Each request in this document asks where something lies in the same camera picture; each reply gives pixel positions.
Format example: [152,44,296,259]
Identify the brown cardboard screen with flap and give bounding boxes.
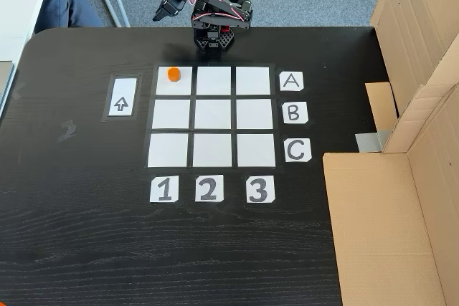
[322,83,459,306]

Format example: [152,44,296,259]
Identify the paper sheet number 3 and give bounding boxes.
[246,176,276,204]

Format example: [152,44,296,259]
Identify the white arrow paper sheet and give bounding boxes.
[107,77,138,118]

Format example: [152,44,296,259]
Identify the clear tape scraps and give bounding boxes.
[57,119,78,142]

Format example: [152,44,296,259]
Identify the paper sheet letter B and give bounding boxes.
[282,102,309,125]

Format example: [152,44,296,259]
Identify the paper sheet number 1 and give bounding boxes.
[149,176,179,204]

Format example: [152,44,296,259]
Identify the paper sheet number 2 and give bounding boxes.
[194,174,224,202]

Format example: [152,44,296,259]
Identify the white paper grid square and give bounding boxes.
[236,99,273,130]
[235,66,270,96]
[237,133,276,168]
[156,66,193,96]
[151,99,191,130]
[194,99,232,130]
[192,133,233,168]
[196,66,232,96]
[147,133,189,168]

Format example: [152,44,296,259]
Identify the paper sheet letter A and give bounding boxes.
[279,72,305,92]

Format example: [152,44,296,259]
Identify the white desk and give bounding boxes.
[0,0,55,117]

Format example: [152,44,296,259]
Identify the paper sheet letter C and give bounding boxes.
[284,138,312,163]

